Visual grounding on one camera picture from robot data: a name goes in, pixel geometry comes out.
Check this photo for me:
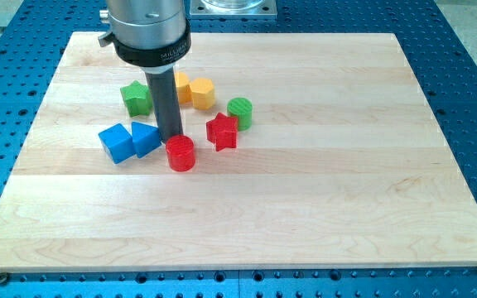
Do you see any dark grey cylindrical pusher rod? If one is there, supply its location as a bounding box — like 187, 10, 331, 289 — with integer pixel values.
144, 68, 183, 142

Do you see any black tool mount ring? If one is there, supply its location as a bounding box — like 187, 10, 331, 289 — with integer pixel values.
111, 19, 191, 68

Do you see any red cylinder block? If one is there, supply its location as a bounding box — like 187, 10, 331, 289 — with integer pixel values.
166, 135, 195, 172

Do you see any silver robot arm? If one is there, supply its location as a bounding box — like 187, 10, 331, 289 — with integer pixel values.
99, 0, 191, 142

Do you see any yellow block behind rod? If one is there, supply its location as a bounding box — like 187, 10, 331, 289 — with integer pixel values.
174, 72, 191, 104

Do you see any green star block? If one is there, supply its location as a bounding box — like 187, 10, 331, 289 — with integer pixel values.
120, 80, 152, 117

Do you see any yellow hexagon block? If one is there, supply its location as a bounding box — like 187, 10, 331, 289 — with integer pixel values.
190, 78, 215, 110

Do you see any blue triangle block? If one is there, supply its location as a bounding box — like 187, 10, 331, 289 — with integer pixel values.
131, 122, 161, 158

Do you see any blue cube block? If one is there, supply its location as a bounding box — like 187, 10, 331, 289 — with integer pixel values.
98, 123, 136, 164

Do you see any red star block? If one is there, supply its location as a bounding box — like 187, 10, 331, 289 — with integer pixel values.
206, 113, 239, 151

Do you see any green cylinder block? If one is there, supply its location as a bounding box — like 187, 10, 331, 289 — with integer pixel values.
227, 98, 253, 131

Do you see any light wooden board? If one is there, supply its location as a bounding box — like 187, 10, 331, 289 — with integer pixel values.
0, 32, 477, 272

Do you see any blue perforated metal table plate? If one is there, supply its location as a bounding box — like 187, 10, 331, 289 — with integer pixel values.
0, 1, 477, 297

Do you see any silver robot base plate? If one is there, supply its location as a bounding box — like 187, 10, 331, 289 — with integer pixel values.
187, 0, 277, 20

